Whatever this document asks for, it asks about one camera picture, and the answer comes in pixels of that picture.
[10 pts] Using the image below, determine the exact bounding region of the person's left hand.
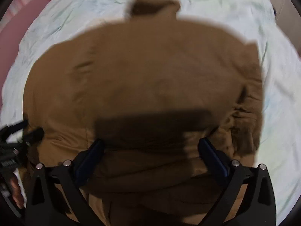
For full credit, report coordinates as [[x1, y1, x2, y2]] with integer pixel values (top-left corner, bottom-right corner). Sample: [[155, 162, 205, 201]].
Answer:
[[10, 173, 24, 209]]

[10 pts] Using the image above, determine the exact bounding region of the pink bed sheet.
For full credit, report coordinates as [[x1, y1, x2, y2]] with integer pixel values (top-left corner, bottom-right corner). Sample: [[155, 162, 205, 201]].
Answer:
[[0, 0, 50, 86]]

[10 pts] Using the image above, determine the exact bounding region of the brown jacket with fleece collar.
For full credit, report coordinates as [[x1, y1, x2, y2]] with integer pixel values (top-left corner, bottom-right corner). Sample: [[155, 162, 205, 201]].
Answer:
[[23, 0, 263, 225]]

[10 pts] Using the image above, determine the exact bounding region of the pale floral white duvet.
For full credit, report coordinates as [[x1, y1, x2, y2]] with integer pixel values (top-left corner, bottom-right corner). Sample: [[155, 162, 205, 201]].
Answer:
[[1, 0, 300, 223]]

